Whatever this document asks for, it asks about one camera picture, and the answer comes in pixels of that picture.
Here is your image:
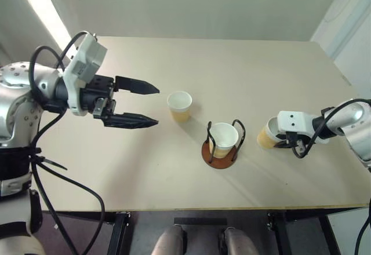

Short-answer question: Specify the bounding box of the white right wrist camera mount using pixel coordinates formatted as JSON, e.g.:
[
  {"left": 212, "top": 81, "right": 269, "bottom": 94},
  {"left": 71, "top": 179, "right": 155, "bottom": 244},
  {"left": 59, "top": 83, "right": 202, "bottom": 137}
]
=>
[{"left": 276, "top": 110, "right": 330, "bottom": 145}]

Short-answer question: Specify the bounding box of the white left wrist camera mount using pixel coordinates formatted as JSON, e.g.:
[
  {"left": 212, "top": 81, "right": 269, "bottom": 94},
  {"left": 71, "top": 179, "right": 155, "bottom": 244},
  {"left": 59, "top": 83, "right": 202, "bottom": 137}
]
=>
[{"left": 61, "top": 31, "right": 108, "bottom": 117}]

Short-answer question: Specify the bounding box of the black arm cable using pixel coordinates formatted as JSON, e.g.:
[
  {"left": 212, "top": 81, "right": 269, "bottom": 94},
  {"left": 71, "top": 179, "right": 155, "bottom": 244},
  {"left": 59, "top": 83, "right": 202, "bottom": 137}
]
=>
[
  {"left": 28, "top": 30, "right": 106, "bottom": 255},
  {"left": 290, "top": 99, "right": 371, "bottom": 255}
]

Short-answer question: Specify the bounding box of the tan paper cup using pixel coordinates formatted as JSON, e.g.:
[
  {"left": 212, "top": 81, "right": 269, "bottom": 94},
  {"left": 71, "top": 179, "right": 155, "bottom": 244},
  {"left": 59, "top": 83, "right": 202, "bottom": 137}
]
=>
[
  {"left": 256, "top": 116, "right": 287, "bottom": 151},
  {"left": 209, "top": 122, "right": 239, "bottom": 159},
  {"left": 166, "top": 90, "right": 193, "bottom": 123}
]

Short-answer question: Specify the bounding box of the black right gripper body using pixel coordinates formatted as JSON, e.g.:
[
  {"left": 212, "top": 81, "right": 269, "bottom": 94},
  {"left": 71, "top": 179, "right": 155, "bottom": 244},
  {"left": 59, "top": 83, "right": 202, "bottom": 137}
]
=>
[{"left": 277, "top": 132, "right": 310, "bottom": 150}]

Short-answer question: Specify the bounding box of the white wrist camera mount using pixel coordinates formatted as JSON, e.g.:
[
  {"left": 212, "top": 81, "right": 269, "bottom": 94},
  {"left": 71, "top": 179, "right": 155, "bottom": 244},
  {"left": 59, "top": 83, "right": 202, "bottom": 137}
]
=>
[
  {"left": 61, "top": 31, "right": 108, "bottom": 117},
  {"left": 276, "top": 110, "right": 330, "bottom": 145}
]

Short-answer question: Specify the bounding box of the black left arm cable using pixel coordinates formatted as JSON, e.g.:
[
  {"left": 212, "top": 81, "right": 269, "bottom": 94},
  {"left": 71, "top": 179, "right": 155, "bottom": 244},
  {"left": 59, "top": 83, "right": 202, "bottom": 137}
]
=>
[{"left": 28, "top": 30, "right": 106, "bottom": 255}]

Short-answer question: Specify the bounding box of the grey rounded shape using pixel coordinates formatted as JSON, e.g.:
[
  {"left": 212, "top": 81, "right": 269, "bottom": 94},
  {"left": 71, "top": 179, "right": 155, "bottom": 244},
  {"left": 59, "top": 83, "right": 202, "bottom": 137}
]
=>
[
  {"left": 150, "top": 225, "right": 187, "bottom": 255},
  {"left": 221, "top": 227, "right": 259, "bottom": 255}
]

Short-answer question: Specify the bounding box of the black cable tie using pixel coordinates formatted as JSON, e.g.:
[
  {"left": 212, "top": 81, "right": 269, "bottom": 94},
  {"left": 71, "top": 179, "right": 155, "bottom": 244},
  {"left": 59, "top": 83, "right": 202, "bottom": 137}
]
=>
[{"left": 28, "top": 147, "right": 68, "bottom": 172}]

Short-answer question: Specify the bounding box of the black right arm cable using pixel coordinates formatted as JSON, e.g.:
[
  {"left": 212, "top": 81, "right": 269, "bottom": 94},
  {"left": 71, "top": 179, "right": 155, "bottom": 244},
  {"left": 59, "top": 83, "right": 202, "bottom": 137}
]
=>
[{"left": 290, "top": 99, "right": 371, "bottom": 255}]

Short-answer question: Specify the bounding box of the black table frame leg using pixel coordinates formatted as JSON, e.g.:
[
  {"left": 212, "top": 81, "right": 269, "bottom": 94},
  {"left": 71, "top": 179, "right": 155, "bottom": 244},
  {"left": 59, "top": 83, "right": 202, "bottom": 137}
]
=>
[
  {"left": 318, "top": 213, "right": 342, "bottom": 255},
  {"left": 267, "top": 212, "right": 294, "bottom": 255},
  {"left": 109, "top": 211, "right": 132, "bottom": 255}
]

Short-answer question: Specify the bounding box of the black table crossbar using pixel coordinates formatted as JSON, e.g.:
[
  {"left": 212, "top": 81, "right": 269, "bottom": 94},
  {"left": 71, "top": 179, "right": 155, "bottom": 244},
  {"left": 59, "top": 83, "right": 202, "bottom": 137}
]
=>
[{"left": 173, "top": 217, "right": 228, "bottom": 226}]

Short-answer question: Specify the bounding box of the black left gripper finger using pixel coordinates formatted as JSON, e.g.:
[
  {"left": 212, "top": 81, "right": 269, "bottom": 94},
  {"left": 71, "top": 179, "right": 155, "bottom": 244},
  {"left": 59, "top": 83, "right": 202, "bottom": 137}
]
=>
[
  {"left": 115, "top": 75, "right": 161, "bottom": 96},
  {"left": 103, "top": 112, "right": 160, "bottom": 129}
]

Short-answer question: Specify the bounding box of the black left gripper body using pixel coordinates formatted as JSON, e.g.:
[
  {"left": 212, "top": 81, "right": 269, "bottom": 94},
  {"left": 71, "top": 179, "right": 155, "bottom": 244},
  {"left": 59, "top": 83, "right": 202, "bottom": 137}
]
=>
[{"left": 79, "top": 74, "right": 118, "bottom": 121}]

